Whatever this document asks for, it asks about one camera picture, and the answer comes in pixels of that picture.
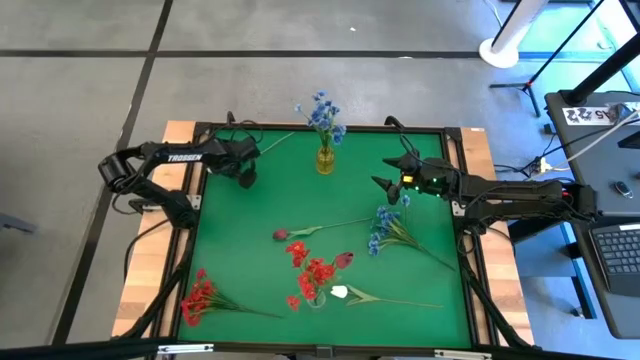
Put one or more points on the green table mat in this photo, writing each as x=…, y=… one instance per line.
x=240, y=210

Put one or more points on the dark grey keyboard desk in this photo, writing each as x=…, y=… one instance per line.
x=625, y=315

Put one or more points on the black tripod stand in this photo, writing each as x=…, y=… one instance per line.
x=528, y=86

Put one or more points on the black slanted post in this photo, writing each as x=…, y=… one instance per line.
x=605, y=70

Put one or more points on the clear glass vase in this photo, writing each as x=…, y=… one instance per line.
x=316, y=301

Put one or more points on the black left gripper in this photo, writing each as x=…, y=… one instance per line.
x=227, y=157

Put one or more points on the white pole with round base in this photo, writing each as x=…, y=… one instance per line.
x=500, y=52

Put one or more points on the grey chair foot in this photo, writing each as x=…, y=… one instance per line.
x=15, y=222

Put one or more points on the black table-level camera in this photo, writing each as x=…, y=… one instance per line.
x=324, y=351

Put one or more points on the blue desk leg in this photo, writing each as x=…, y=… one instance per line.
x=580, y=280

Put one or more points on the black key fob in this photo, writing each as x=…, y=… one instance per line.
x=623, y=189

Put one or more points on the red artificial flower bunch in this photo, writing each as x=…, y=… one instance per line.
x=200, y=300
x=320, y=272

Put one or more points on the dark red artificial tulip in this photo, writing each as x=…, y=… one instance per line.
x=280, y=234
x=344, y=260

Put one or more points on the blue artificial flower bunch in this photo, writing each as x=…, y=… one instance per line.
x=385, y=232
x=325, y=120

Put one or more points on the silver metal bracket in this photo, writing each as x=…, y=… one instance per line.
x=462, y=354
x=185, y=348

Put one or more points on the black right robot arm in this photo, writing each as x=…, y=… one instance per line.
x=515, y=192

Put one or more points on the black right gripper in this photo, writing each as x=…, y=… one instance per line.
x=430, y=177

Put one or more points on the black keyboard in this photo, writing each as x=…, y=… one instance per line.
x=620, y=255

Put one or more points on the white paper label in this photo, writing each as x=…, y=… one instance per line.
x=585, y=116

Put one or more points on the yellow glass vase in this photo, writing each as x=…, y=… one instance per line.
x=325, y=162

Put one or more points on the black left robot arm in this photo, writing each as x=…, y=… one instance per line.
x=180, y=157

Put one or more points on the white power plug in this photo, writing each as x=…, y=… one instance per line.
x=542, y=164

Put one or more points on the black aluminium crossbar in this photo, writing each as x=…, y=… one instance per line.
x=75, y=350

